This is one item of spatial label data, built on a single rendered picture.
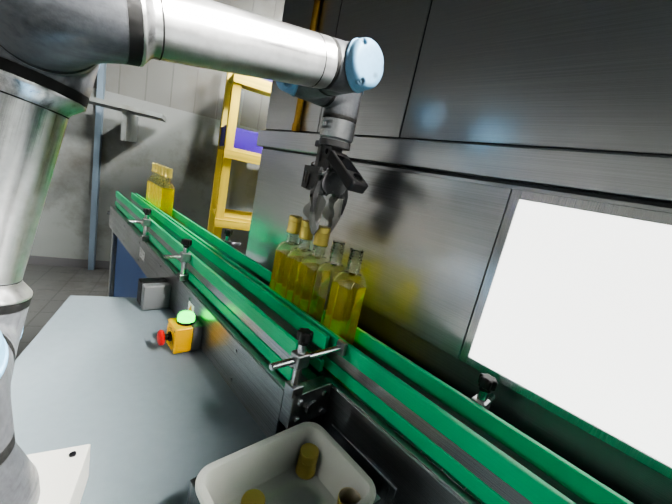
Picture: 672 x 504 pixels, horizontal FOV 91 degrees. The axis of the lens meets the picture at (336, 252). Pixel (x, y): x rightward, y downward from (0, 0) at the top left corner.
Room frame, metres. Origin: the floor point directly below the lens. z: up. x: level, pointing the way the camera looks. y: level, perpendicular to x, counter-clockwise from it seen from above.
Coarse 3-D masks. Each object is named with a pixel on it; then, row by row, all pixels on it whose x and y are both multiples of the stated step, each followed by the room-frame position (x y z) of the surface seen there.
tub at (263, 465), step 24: (288, 432) 0.48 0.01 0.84; (312, 432) 0.51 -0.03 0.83; (240, 456) 0.42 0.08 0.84; (264, 456) 0.45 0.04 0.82; (288, 456) 0.48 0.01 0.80; (336, 456) 0.47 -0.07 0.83; (216, 480) 0.39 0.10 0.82; (240, 480) 0.42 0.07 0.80; (264, 480) 0.45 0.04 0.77; (288, 480) 0.46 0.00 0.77; (312, 480) 0.47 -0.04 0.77; (336, 480) 0.45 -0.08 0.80; (360, 480) 0.43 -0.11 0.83
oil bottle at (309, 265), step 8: (312, 256) 0.74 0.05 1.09; (304, 264) 0.74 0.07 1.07; (312, 264) 0.72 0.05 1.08; (320, 264) 0.73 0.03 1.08; (304, 272) 0.74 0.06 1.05; (312, 272) 0.72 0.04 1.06; (304, 280) 0.73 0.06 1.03; (312, 280) 0.72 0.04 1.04; (296, 288) 0.75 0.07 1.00; (304, 288) 0.73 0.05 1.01; (312, 288) 0.72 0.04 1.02; (296, 296) 0.75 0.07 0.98; (304, 296) 0.73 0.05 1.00; (296, 304) 0.74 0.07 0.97; (304, 304) 0.72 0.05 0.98
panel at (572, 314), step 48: (528, 240) 0.57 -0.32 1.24; (576, 240) 0.52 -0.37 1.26; (624, 240) 0.48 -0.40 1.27; (528, 288) 0.55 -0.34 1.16; (576, 288) 0.51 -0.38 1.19; (624, 288) 0.47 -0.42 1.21; (480, 336) 0.59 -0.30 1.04; (528, 336) 0.54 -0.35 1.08; (576, 336) 0.49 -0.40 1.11; (624, 336) 0.46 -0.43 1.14; (528, 384) 0.52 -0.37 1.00; (576, 384) 0.48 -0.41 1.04; (624, 384) 0.44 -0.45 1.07; (624, 432) 0.43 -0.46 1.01
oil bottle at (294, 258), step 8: (296, 248) 0.79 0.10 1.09; (288, 256) 0.79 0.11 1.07; (296, 256) 0.77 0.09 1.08; (304, 256) 0.77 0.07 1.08; (288, 264) 0.78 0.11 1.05; (296, 264) 0.76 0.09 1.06; (288, 272) 0.78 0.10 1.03; (296, 272) 0.76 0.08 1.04; (288, 280) 0.77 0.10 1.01; (296, 280) 0.76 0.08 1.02; (288, 288) 0.77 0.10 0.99; (288, 296) 0.77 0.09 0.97
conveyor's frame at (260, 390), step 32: (128, 224) 1.48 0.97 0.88; (160, 256) 1.12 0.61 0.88; (192, 288) 0.91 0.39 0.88; (224, 320) 0.75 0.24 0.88; (224, 352) 0.71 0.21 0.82; (256, 352) 0.64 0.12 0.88; (256, 384) 0.60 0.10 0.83; (256, 416) 0.59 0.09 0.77; (320, 416) 0.59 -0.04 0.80; (352, 416) 0.54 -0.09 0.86; (384, 448) 0.48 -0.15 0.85; (416, 480) 0.43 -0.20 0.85; (448, 480) 0.41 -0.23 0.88
